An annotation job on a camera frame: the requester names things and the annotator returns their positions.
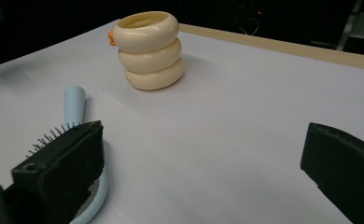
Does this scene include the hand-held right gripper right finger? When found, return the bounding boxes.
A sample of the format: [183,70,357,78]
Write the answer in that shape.
[300,121,364,224]

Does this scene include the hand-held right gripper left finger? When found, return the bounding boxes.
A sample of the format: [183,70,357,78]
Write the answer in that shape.
[3,120,105,224]

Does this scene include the light blue hairbrush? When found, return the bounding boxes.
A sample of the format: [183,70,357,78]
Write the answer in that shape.
[25,85,109,224]

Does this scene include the cream ringed duck cup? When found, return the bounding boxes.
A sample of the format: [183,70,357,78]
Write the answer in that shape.
[107,10,185,91]

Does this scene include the white table cover sheet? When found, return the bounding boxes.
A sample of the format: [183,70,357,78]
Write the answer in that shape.
[0,19,364,224]

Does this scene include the grey metal stand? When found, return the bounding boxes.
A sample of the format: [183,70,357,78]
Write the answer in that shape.
[337,0,364,52]

